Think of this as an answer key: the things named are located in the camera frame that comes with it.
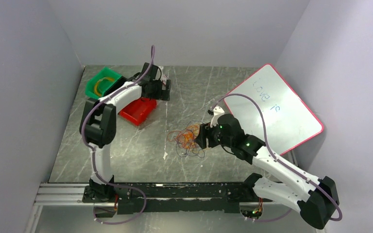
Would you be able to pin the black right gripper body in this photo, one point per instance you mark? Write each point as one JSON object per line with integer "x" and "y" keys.
{"x": 214, "y": 135}

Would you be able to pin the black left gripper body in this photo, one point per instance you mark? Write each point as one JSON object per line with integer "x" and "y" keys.
{"x": 157, "y": 92}

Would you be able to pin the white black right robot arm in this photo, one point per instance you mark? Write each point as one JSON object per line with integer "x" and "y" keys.
{"x": 315, "y": 199}

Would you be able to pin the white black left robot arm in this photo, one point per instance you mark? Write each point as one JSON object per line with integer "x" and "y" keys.
{"x": 110, "y": 95}

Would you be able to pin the red plastic bin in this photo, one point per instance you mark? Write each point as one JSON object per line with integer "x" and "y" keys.
{"x": 138, "y": 111}

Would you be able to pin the black plastic bin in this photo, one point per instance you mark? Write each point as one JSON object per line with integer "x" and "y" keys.
{"x": 123, "y": 84}

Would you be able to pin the green plastic bin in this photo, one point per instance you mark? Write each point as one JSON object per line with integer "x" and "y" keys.
{"x": 101, "y": 82}

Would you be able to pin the pink framed whiteboard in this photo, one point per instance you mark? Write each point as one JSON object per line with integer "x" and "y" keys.
{"x": 268, "y": 108}

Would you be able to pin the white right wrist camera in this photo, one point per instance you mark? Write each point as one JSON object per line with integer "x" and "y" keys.
{"x": 216, "y": 112}

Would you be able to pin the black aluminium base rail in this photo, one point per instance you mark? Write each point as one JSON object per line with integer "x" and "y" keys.
{"x": 229, "y": 197}

